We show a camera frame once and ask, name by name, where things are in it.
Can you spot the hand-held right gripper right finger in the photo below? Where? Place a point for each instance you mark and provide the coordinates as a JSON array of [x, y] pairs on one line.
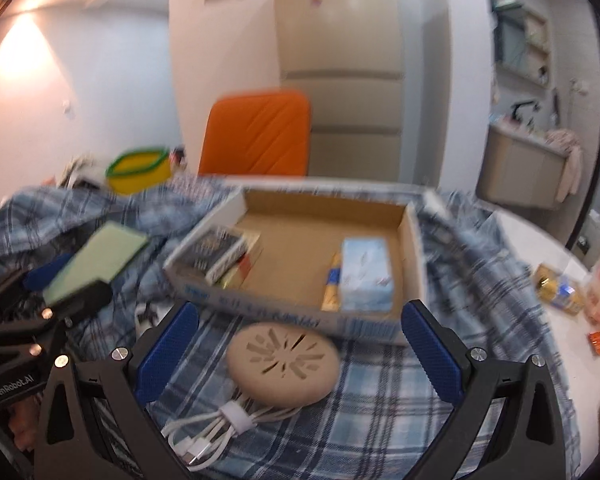
[[430, 352]]

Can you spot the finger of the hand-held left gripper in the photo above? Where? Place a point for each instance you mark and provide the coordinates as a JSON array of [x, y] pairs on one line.
[[82, 297], [47, 272]]

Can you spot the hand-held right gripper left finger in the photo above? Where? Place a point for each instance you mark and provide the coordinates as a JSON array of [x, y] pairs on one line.
[[165, 352]]

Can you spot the green pad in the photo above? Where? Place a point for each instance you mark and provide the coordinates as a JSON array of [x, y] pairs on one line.
[[97, 257]]

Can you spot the light blue tissue pack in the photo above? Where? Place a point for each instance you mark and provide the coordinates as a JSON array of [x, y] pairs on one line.
[[367, 275]]

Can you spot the dark patterned cigarette pack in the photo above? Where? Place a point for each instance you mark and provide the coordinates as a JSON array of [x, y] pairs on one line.
[[215, 255]]

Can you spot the red cigarette pack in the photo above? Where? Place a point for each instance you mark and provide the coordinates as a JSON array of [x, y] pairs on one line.
[[242, 265]]

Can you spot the beige round slotted disc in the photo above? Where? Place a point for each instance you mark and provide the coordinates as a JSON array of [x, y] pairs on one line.
[[282, 365]]

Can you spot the yellow tube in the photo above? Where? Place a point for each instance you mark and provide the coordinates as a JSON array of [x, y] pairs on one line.
[[331, 285]]

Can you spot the cardboard box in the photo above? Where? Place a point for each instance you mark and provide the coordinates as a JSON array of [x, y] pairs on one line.
[[300, 255]]

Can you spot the person's left hand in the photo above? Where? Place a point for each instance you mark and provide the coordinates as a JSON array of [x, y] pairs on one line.
[[22, 427]]

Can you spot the blue plaid cloth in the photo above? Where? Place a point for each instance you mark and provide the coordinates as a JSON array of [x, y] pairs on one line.
[[380, 410]]

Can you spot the beige crumpled cloth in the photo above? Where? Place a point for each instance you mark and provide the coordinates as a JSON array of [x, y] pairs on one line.
[[80, 172]]

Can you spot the yellow bin with green rim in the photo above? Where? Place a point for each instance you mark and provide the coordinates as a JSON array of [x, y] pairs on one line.
[[137, 172]]

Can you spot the shiny gold packet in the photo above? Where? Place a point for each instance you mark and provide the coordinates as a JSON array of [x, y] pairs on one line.
[[559, 289]]

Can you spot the beige bathroom vanity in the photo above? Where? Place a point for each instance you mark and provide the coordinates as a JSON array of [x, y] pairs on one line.
[[522, 170]]

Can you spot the pink hanging towel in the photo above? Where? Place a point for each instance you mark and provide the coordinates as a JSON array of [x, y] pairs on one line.
[[569, 160]]

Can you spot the orange quilted chair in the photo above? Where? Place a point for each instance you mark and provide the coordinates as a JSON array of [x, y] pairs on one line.
[[255, 132]]

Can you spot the black faucet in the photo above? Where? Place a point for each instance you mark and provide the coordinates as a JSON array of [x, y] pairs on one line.
[[522, 110]]

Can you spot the beige refrigerator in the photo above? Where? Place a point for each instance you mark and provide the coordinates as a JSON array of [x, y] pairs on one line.
[[340, 60]]

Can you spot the mirror wall cabinet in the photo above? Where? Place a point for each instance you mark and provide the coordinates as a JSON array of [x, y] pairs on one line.
[[525, 45]]

